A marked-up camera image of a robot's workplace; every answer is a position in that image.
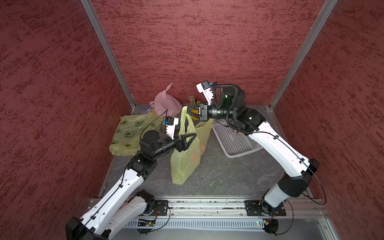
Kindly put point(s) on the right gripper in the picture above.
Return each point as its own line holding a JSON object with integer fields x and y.
{"x": 204, "y": 113}

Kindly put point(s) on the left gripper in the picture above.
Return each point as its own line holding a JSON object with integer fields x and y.
{"x": 179, "y": 146}

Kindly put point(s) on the pink plastic bag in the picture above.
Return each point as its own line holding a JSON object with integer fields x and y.
{"x": 166, "y": 102}

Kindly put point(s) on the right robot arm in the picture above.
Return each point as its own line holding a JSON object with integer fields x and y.
{"x": 227, "y": 102}

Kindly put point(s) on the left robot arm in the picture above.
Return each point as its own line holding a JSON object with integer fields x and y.
{"x": 116, "y": 209}

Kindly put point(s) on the peach in basket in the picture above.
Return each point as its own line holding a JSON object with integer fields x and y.
{"x": 195, "y": 155}

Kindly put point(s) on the green avocado print bag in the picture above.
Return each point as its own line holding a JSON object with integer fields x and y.
{"x": 126, "y": 139}

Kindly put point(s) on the yellow pencil cup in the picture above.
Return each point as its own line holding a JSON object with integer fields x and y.
{"x": 195, "y": 111}

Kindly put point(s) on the pencils in cup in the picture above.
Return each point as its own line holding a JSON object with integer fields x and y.
{"x": 192, "y": 100}

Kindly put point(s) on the white plastic basket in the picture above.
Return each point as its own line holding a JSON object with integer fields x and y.
{"x": 234, "y": 145}

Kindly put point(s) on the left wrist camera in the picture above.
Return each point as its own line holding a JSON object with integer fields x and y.
{"x": 170, "y": 126}

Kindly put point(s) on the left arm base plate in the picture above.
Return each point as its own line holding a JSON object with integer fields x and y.
{"x": 156, "y": 208}

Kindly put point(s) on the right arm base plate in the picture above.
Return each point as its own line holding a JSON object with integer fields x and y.
{"x": 256, "y": 209}

